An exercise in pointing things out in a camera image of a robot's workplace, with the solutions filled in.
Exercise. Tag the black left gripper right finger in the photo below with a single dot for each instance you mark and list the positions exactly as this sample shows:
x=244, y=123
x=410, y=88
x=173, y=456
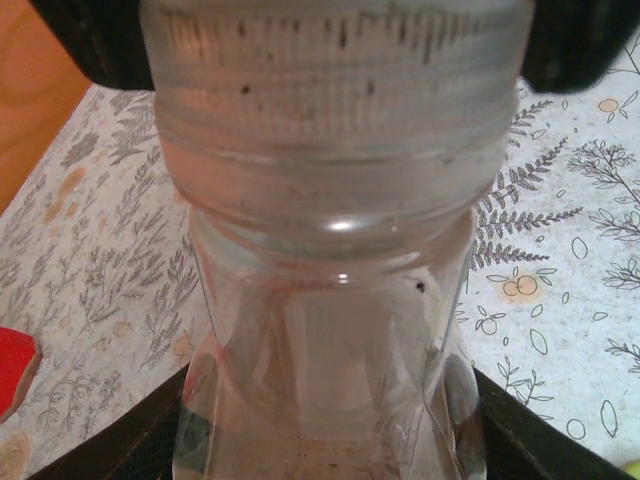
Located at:
x=525, y=450

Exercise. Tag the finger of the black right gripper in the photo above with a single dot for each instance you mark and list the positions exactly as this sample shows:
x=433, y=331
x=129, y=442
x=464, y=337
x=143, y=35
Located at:
x=575, y=40
x=100, y=40

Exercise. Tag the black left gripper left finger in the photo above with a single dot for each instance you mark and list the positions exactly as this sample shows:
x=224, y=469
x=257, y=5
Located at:
x=125, y=450

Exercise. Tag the lime green bottle cap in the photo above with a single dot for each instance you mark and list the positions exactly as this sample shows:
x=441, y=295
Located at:
x=632, y=472

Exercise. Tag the red plastic bottle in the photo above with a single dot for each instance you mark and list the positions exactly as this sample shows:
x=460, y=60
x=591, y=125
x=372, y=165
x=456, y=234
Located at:
x=15, y=365

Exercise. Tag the clear bottle with green band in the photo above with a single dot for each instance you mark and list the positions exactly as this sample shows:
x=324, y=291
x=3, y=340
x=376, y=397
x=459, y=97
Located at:
x=325, y=350

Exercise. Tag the translucent white bottle cap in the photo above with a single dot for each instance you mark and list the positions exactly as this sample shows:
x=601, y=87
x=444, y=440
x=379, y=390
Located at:
x=330, y=60

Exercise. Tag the floral table covering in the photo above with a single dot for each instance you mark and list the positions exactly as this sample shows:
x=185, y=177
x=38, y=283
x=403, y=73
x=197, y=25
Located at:
x=575, y=250

